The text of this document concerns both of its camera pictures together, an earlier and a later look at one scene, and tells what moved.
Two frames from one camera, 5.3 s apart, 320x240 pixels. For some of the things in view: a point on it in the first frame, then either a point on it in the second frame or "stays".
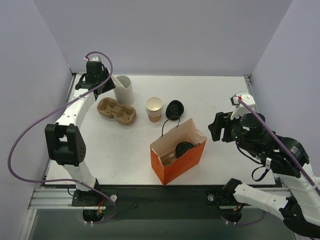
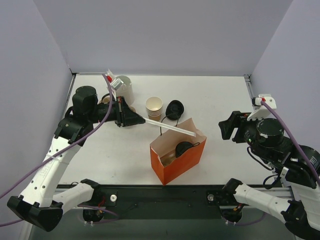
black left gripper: [104, 83] → [120, 112]
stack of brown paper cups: [154, 106] stays
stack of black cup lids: [174, 110] stays
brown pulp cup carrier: [168, 159] stays
